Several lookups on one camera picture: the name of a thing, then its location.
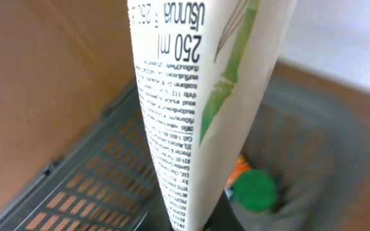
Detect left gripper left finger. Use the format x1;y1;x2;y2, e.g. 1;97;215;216
136;189;173;231

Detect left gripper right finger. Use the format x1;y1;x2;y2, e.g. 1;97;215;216
204;192;245;231

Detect green-lid jar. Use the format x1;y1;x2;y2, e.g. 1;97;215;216
233;169;278;213

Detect white tube tan cap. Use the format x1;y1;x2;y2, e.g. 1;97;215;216
127;0;295;231

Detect orange tissue packet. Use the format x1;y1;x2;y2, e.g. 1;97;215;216
225;155;252;189

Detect grey plastic basket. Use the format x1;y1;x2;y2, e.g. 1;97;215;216
0;79;370;230

